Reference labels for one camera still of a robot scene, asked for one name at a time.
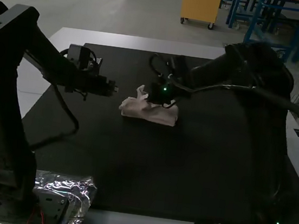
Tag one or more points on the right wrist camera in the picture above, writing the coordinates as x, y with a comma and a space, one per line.
178, 66

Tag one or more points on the blue metal rack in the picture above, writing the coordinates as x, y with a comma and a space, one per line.
286, 22

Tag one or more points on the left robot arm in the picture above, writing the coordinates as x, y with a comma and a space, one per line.
3, 99

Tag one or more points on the black mat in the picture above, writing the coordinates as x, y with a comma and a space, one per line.
160, 159

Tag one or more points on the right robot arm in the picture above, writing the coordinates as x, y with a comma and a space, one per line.
259, 131

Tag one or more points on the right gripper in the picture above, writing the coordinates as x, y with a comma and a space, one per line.
158, 92

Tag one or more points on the silver foil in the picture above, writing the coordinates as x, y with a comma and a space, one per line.
74, 187

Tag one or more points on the yellow wheeled cabinet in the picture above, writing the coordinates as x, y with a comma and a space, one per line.
201, 3

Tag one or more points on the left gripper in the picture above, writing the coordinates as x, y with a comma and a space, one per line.
101, 85

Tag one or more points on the pale towel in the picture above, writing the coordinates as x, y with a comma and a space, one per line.
154, 115

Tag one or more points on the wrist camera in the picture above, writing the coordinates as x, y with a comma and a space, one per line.
78, 56
178, 66

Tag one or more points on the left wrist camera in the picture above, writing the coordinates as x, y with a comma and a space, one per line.
78, 56

